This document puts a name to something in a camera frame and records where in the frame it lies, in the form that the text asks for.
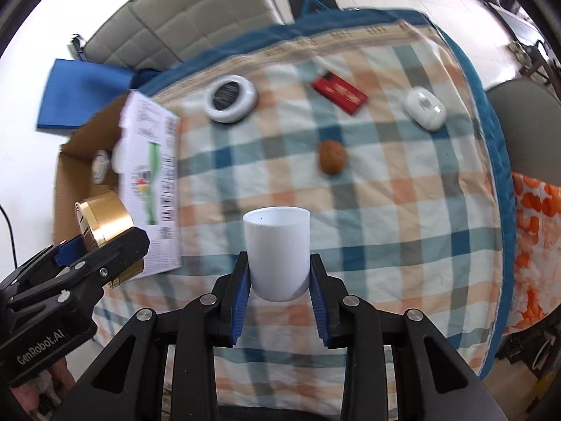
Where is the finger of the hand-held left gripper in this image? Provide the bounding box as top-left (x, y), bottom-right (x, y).
top-left (6, 227), bottom-right (150, 316)
top-left (0, 234), bottom-right (88, 292)

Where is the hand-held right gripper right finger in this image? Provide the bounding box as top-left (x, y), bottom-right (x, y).
top-left (309, 253), bottom-right (509, 421)

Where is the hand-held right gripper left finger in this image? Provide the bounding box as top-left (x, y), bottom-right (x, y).
top-left (66, 251), bottom-right (252, 421)

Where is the gold round tin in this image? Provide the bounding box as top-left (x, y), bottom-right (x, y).
top-left (74, 190), bottom-right (145, 290)

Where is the white cup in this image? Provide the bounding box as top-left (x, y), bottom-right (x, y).
top-left (242, 206), bottom-right (312, 303)

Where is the cardboard box with printed flap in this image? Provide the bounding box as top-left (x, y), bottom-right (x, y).
top-left (53, 90), bottom-right (185, 278)

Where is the person's left hand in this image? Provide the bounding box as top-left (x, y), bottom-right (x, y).
top-left (24, 355), bottom-right (77, 417)

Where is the small white round jar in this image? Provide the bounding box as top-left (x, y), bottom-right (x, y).
top-left (91, 150), bottom-right (110, 183)

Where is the white round container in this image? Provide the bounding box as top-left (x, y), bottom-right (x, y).
top-left (111, 140), bottom-right (126, 174)

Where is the plaid blanket with blue edge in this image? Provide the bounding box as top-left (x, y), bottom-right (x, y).
top-left (94, 9), bottom-right (513, 421)

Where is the brown walnut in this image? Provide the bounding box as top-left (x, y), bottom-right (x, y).
top-left (318, 139), bottom-right (348, 176)

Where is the round white tin black lid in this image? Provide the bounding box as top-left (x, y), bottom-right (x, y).
top-left (204, 75), bottom-right (258, 124)

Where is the red flat box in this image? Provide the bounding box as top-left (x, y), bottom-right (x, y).
top-left (311, 71), bottom-right (368, 117)

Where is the white earbud case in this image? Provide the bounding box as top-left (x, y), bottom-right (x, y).
top-left (403, 88), bottom-right (447, 131)

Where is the orange patterned cloth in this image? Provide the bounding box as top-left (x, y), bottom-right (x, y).
top-left (500, 171), bottom-right (561, 336)

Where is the grey quilted sofa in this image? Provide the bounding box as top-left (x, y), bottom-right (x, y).
top-left (83, 0), bottom-right (285, 72)

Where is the grey chair seat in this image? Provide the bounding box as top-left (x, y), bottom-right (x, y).
top-left (486, 80), bottom-right (561, 185)

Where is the black stand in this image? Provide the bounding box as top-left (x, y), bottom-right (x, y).
top-left (508, 39), bottom-right (558, 85)

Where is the black cable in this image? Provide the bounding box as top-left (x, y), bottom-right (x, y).
top-left (0, 204), bottom-right (20, 268)

